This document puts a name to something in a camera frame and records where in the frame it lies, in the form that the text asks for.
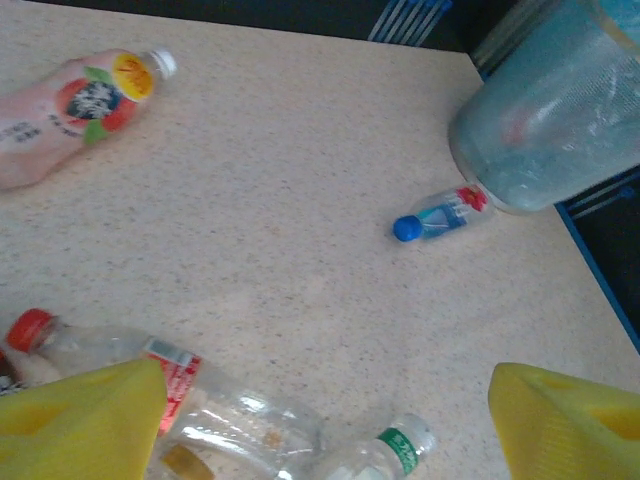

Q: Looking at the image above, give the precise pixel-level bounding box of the transparent plastic bin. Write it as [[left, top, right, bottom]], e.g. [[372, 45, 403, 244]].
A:
[[447, 0, 640, 216]]

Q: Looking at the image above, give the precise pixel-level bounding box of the blue plastic bin liner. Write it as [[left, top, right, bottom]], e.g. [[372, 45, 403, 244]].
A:
[[597, 0, 640, 49]]

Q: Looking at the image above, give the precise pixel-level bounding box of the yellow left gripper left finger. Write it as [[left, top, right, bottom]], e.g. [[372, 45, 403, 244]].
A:
[[0, 357, 169, 480]]

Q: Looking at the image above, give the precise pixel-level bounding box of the clear bottle red cap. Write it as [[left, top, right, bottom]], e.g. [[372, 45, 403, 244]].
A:
[[4, 307, 326, 480]]

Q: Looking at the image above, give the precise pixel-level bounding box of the clear bottle green label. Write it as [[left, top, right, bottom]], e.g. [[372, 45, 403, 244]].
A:
[[279, 412, 436, 480]]

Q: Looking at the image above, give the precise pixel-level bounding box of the small blue cap bottle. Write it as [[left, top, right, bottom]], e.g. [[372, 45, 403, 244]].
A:
[[392, 182, 496, 244]]

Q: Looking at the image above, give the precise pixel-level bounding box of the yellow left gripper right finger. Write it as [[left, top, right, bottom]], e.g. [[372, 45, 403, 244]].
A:
[[487, 362, 640, 480]]

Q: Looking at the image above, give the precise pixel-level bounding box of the pink peach drink bottle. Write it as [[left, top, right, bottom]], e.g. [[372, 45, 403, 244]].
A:
[[0, 47, 179, 191]]

